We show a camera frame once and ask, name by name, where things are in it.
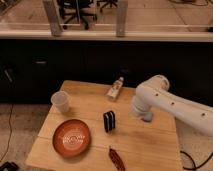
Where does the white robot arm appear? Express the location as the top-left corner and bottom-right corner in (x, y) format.
(131, 75), (213, 137)

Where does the black and white eraser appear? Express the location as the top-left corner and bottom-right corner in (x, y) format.
(103, 111), (115, 132)

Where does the small glass bottle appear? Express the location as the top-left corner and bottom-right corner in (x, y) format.
(107, 77), (124, 100)

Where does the translucent plastic cup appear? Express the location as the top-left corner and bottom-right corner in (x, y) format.
(51, 91), (69, 113)

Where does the blue sponge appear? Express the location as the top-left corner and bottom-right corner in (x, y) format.
(143, 112), (153, 122)

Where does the orange patterned plate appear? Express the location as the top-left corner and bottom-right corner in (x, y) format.
(52, 119), (91, 158)

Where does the black office chair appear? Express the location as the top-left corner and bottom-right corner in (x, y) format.
(56, 0), (97, 30)
(96, 0), (118, 13)

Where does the black object bottom left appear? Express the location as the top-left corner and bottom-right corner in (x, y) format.
(0, 162), (19, 171)

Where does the grey metal post right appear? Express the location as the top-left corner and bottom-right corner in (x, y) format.
(116, 0), (128, 37)

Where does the grey metal post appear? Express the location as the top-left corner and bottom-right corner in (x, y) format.
(43, 0), (62, 36)
(116, 0), (128, 37)

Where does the grey metal post left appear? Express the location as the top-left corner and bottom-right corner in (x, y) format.
(43, 0), (62, 36)

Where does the black cable at left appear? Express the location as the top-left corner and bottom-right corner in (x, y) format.
(0, 68), (17, 163)

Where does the black floor cable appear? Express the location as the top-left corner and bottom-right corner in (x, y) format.
(180, 150), (213, 171)

